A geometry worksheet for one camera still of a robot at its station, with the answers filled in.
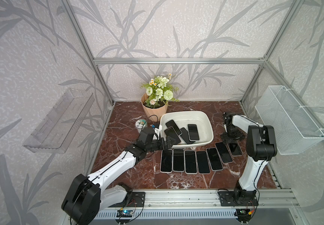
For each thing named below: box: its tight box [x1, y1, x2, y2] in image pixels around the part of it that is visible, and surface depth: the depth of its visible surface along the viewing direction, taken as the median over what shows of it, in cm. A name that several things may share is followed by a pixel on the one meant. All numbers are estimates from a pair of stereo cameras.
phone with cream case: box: [184, 150, 198, 174], surface depth 87 cm
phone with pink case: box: [160, 148, 174, 174], surface depth 86 cm
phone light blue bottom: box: [179, 127, 196, 145], surface depth 98 cm
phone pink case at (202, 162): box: [195, 150, 211, 175], surface depth 88 cm
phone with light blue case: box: [172, 148, 185, 173], surface depth 91 cm
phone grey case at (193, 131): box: [187, 123, 200, 142], surface depth 102 cm
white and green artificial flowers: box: [139, 73, 181, 108], surface depth 88 cm
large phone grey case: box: [206, 147, 224, 172], surface depth 88 cm
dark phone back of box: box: [165, 119, 183, 136], surface depth 104 cm
